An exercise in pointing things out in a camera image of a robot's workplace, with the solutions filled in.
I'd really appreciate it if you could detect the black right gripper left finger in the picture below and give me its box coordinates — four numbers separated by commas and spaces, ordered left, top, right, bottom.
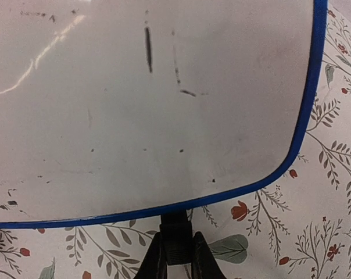
140, 232, 167, 279

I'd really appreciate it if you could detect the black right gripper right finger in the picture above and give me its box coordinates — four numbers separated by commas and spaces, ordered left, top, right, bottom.
191, 231, 226, 279

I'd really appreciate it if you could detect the small whiteboard blue frame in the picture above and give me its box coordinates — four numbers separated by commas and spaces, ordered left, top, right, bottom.
0, 1, 328, 229

